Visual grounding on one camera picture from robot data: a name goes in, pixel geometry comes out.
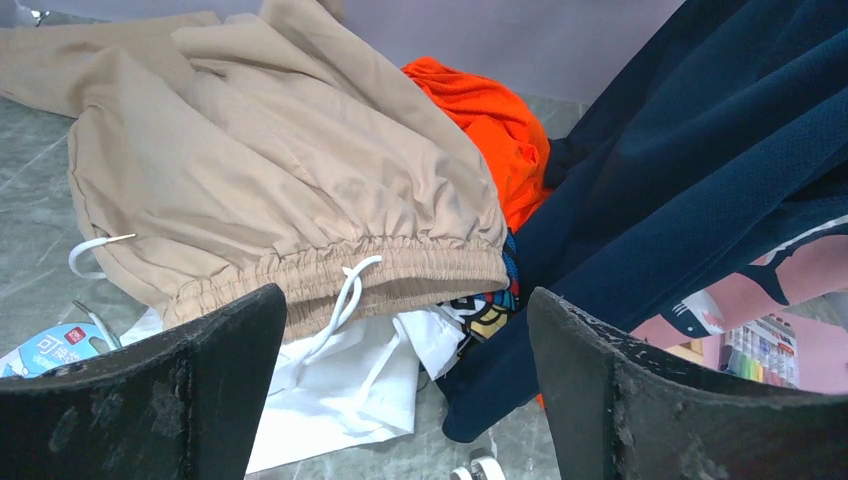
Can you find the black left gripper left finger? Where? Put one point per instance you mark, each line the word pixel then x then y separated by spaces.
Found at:
pixel 181 404

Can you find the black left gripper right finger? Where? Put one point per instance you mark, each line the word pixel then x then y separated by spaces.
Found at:
pixel 620 408

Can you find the beige drawstring shorts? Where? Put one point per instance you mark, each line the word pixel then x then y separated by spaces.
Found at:
pixel 223 155

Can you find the blue toothbrush blister pack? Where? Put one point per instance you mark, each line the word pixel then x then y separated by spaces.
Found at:
pixel 57 346

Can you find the marker pen set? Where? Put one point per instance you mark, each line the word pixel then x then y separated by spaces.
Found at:
pixel 763 350

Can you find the colourful patterned garment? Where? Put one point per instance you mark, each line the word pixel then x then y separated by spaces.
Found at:
pixel 482 315

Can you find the white garment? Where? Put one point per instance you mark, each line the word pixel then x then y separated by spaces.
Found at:
pixel 359 388

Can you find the pink shark print garment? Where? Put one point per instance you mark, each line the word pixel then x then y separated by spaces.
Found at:
pixel 810 267

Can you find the orange mesh garment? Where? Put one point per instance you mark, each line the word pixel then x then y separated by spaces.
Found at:
pixel 512 140

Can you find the navy blue hanging garment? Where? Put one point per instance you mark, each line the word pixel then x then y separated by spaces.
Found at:
pixel 724 136

